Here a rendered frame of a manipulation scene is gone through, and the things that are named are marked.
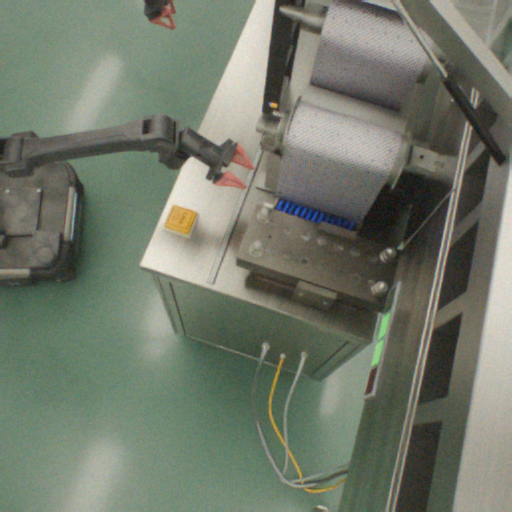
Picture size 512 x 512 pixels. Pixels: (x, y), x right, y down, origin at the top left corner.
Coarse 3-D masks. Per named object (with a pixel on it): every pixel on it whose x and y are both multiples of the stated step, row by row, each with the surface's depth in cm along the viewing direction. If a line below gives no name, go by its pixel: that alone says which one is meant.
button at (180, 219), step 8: (176, 208) 147; (184, 208) 147; (168, 216) 146; (176, 216) 146; (184, 216) 146; (192, 216) 146; (168, 224) 145; (176, 224) 145; (184, 224) 145; (192, 224) 147; (184, 232) 145
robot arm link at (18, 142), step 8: (0, 144) 131; (8, 144) 128; (16, 144) 128; (0, 152) 132; (8, 152) 127; (16, 152) 127; (0, 160) 126; (8, 160) 126; (16, 160) 127; (0, 168) 128
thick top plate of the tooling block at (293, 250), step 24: (288, 216) 136; (264, 240) 133; (288, 240) 134; (312, 240) 134; (336, 240) 134; (360, 240) 135; (240, 264) 135; (264, 264) 131; (288, 264) 131; (312, 264) 132; (336, 264) 132; (360, 264) 132; (384, 264) 133; (336, 288) 130; (360, 288) 130
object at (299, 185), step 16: (288, 176) 127; (304, 176) 125; (320, 176) 122; (288, 192) 134; (304, 192) 131; (320, 192) 129; (336, 192) 127; (352, 192) 124; (368, 192) 122; (320, 208) 136; (336, 208) 134; (352, 208) 131; (368, 208) 129
